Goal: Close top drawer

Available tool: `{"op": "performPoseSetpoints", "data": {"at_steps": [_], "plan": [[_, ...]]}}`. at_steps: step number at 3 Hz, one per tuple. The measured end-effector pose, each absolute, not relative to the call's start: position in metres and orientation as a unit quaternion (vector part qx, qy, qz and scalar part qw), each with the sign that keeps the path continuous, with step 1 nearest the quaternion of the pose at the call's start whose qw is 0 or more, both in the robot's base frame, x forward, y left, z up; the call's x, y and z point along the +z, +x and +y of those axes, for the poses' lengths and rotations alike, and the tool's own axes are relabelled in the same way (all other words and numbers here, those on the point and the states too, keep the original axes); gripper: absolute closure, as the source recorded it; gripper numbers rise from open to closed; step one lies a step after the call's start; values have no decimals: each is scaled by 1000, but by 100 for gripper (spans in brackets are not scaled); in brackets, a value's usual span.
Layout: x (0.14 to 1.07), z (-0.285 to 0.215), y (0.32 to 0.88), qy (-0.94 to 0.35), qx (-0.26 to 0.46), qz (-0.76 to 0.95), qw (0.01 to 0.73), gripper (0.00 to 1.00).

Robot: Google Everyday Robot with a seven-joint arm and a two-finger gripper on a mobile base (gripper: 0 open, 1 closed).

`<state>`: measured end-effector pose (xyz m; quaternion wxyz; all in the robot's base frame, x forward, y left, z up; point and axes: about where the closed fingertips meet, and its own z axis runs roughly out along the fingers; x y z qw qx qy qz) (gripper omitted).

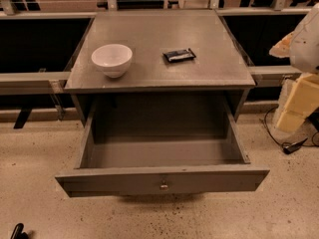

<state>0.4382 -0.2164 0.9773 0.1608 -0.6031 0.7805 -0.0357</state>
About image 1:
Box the grey drawer cabinet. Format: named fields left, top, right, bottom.
left=65, top=10, right=254, bottom=121

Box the right metal rail frame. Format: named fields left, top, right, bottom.
left=216, top=7, right=310, bottom=88

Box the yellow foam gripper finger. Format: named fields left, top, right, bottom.
left=269, top=33, right=293, bottom=59
left=275, top=74, right=319, bottom=133

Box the left metal rail frame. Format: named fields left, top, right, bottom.
left=0, top=11, right=95, bottom=128

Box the black floor cable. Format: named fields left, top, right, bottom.
left=262, top=107, right=319, bottom=155

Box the white ceramic bowl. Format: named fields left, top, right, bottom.
left=91, top=44, right=133, bottom=78

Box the metal rail frame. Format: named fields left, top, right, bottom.
left=0, top=11, right=95, bottom=128
left=216, top=7, right=310, bottom=88

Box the grey top drawer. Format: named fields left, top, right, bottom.
left=56, top=95, right=269, bottom=197

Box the black object bottom left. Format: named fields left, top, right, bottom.
left=10, top=223, right=30, bottom=239

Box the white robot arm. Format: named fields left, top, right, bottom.
left=269, top=4, right=319, bottom=133

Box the black snack packet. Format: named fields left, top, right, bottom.
left=163, top=48, right=196, bottom=63

